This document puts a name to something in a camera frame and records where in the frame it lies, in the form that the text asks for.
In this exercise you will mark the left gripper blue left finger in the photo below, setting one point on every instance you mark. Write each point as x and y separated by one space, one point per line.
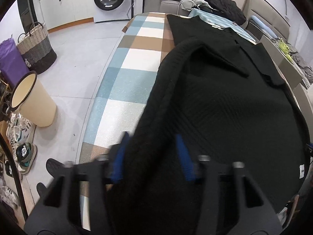
116 159

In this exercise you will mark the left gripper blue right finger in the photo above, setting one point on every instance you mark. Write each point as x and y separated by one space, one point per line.
188 164

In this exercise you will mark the black knit sweater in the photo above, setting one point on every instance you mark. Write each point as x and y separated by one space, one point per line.
230 201

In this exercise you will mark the teal black sneaker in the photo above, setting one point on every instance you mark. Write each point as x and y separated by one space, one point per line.
25 155

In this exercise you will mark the white sneaker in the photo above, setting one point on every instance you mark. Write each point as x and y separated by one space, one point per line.
19 131

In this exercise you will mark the cream waste bin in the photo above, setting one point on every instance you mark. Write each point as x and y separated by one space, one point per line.
32 101

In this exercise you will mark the grey cardboard box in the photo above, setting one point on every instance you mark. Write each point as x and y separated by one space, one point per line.
291 71

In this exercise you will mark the woven laundry basket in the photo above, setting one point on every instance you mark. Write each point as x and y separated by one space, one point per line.
36 49

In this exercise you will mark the purple bag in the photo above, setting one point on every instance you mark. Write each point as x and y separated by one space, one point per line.
13 66

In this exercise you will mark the teal checkered small table cloth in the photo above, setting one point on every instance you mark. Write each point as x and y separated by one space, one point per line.
221 23

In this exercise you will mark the grey crumpled cloth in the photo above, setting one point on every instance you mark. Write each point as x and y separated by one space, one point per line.
304 66

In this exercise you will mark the yellow-green toy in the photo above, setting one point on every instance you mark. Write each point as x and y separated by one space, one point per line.
284 49

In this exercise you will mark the light grey garment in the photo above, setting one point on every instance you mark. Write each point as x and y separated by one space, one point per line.
189 4

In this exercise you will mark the black quilted jacket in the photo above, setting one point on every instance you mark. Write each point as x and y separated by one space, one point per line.
227 9

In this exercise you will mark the grey sofa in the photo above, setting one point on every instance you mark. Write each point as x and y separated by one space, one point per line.
270 12

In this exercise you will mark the white washing machine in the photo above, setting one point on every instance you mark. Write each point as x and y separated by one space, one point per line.
112 10

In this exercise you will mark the white kitchen cabinet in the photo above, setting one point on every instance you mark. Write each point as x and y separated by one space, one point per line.
59 14

